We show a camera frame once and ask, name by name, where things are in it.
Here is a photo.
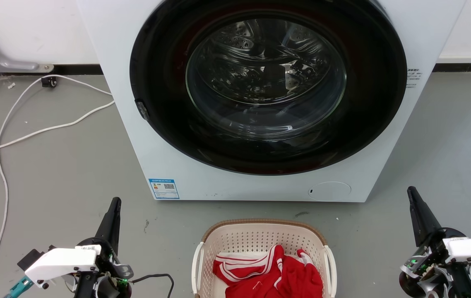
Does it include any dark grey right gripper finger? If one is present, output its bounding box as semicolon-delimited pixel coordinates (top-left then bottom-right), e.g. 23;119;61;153
407;186;443;248

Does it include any red white-striped garment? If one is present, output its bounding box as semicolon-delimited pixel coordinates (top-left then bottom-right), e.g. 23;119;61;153
212;245;324;298

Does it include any cream plastic laundry basket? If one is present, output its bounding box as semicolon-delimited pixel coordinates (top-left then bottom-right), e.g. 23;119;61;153
191;219;338;298

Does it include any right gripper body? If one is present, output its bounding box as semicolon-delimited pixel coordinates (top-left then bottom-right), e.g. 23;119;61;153
399;227;471;298

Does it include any long thin white cable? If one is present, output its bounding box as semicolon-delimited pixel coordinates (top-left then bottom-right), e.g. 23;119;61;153
0;74;113;298

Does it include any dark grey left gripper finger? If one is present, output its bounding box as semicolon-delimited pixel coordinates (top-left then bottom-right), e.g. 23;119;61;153
94;197;122;254

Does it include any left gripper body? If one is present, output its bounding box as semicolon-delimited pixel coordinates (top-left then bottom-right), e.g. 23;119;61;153
17;238;135;298

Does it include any black round washer door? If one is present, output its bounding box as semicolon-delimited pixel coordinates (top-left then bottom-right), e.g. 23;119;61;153
130;0;408;175

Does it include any round white filter cover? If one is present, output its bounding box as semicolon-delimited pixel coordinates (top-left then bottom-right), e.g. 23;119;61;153
307;181;352;202

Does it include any teal plastic clip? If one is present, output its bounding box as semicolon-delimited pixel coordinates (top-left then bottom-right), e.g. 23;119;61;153
5;276;34;298

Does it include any blue energy label sticker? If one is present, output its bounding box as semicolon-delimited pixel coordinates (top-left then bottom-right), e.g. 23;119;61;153
149;178;180;200

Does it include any thick white cable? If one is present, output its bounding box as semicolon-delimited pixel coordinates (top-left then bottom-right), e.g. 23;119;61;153
0;100;115;159

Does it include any white front-load washing machine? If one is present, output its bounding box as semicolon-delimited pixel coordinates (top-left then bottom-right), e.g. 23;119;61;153
76;0;467;203

